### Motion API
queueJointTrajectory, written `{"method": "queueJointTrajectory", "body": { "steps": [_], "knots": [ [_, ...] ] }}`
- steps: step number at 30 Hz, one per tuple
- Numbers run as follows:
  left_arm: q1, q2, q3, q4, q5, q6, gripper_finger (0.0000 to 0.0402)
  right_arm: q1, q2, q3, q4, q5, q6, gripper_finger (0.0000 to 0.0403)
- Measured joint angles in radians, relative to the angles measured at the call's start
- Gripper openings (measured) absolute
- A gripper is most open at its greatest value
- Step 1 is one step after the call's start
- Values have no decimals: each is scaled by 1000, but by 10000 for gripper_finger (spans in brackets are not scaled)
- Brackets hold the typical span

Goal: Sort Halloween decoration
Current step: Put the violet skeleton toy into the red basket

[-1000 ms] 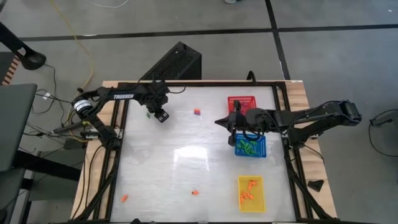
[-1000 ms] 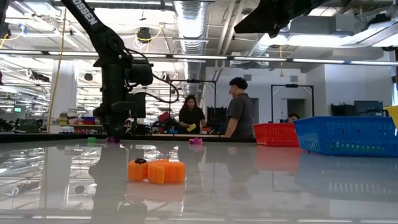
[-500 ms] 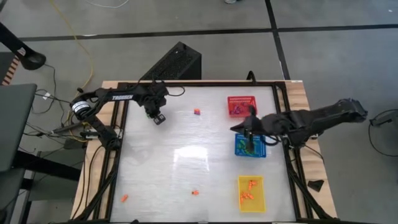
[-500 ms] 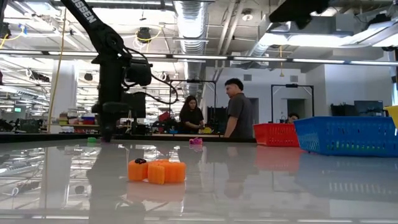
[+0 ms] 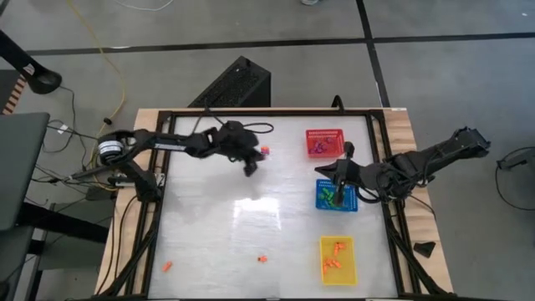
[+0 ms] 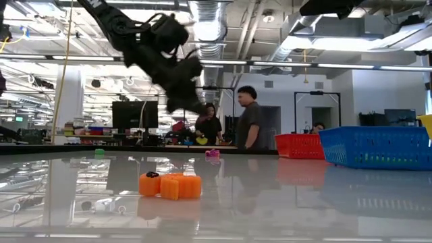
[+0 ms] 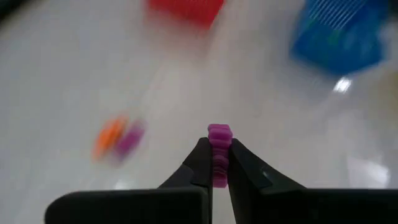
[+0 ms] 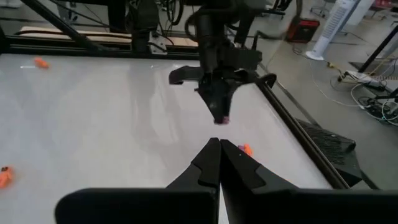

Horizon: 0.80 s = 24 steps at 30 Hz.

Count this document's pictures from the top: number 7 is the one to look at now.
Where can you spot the blue plastic basket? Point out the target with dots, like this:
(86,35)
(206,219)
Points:
(339,40)

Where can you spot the red plastic basket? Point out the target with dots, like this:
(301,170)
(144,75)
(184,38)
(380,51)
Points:
(186,11)

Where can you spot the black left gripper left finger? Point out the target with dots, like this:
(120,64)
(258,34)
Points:
(140,205)

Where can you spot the orange skeleton toy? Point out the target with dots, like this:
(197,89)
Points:
(109,138)

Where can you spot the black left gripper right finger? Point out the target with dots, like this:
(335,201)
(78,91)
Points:
(295,205)

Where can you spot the purple skeleton toy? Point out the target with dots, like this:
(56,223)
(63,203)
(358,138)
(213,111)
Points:
(220,140)
(130,141)

